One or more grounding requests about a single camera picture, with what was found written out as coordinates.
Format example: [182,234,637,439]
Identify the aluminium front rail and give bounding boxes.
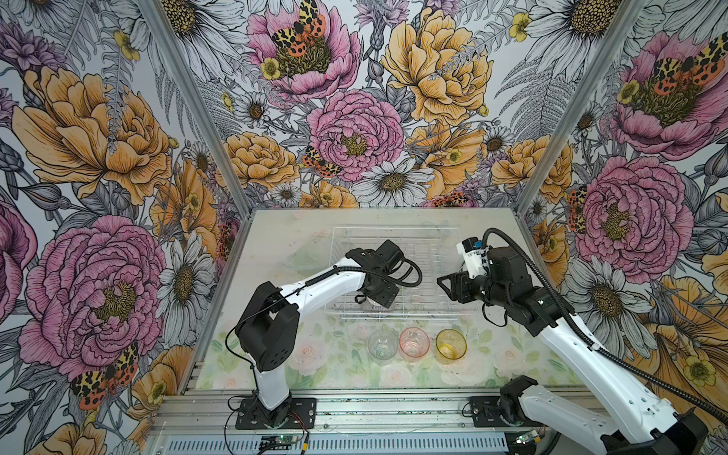
[144,389,585,454]

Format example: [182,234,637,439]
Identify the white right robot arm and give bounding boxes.
[437,238,708,454]

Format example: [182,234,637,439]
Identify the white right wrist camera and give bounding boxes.
[456,237,485,279]

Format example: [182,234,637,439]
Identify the aluminium corner post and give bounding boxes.
[515,0,646,216]
[133,0,254,218]

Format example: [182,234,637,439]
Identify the black corrugated cable left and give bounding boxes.
[283,257,425,297]

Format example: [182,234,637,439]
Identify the black corrugated cable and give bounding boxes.
[482,226,728,425]
[283,257,425,297]

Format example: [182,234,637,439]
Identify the aluminium corner post right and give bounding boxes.
[515,0,646,216]

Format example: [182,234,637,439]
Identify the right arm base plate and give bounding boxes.
[466,396,510,428]

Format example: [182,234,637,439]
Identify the yellow plastic cup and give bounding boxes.
[435,329,468,364]

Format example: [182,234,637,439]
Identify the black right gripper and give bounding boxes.
[437,271,511,308]

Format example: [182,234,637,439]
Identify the clear plastic cup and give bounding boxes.
[367,329,399,361]

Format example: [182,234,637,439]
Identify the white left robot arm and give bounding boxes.
[233,240,424,411]

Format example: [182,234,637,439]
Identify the white wire dish rack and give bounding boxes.
[326,226,479,320]

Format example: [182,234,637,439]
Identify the pink plastic cup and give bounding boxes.
[398,327,430,362]

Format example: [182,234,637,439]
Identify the green circuit board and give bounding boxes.
[258,435,310,454]

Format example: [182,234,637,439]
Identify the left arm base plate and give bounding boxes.
[235,396,318,430]

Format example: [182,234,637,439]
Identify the aluminium corner post left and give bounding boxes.
[133,0,254,218]

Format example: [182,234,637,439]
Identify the black corrugated cable right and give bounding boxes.
[482,226,728,425]

